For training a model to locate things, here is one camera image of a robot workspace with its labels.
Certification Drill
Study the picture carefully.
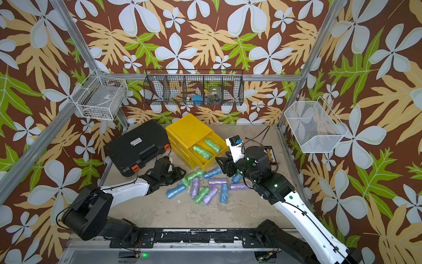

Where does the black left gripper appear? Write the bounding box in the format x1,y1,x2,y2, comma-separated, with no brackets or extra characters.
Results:
160,165,188,185

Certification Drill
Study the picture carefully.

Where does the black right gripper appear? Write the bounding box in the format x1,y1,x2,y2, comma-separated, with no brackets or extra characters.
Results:
215,151,261,186

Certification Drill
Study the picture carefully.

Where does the green trash bag roll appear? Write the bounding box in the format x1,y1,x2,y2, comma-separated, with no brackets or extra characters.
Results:
181,177,190,188
205,139,221,154
193,187,209,205
185,169,204,181
192,145,213,160

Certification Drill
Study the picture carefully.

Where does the yellow top drawer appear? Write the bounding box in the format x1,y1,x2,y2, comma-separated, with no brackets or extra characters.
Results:
188,132,229,171

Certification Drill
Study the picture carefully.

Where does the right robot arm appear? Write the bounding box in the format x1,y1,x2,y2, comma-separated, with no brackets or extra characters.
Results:
215,146,363,264

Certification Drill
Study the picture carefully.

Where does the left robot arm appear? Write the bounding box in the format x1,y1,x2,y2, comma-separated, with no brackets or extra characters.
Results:
61,156,186,246

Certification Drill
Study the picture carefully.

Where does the blue trash bag roll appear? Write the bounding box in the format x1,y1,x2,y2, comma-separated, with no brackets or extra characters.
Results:
203,167,222,179
220,184,229,205
231,174,243,183
167,183,186,199

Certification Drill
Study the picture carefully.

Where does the purple trash bag roll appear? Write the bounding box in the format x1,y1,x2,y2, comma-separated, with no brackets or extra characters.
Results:
208,178,227,185
202,186,219,205
190,178,200,199
229,183,251,190

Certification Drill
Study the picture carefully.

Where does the yellow plastic drawer cabinet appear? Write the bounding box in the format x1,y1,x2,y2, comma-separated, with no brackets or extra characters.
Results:
166,114,215,171

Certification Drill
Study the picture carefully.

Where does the black parallel charging board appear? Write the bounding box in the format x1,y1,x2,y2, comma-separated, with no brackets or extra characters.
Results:
264,146,276,165

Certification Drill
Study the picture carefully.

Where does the black tool case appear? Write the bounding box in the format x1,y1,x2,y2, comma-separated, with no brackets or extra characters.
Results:
104,120,170,177

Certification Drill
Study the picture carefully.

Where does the blue object in basket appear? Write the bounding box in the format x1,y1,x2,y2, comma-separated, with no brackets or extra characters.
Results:
191,95,204,106

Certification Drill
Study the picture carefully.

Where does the clear jar in basket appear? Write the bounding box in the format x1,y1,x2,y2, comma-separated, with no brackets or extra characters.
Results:
208,86,222,105

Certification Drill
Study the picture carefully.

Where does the white mesh basket right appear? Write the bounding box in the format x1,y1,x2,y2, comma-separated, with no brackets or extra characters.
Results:
284,97,348,154

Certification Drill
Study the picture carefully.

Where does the black wire basket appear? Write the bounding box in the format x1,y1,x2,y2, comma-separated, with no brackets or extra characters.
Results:
141,69,245,106

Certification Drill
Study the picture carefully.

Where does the white wire basket left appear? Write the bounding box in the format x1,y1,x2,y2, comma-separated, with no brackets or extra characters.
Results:
73,70,128,121

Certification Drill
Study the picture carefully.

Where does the aluminium frame post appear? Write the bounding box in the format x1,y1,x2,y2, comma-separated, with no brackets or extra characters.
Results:
277,0,348,127

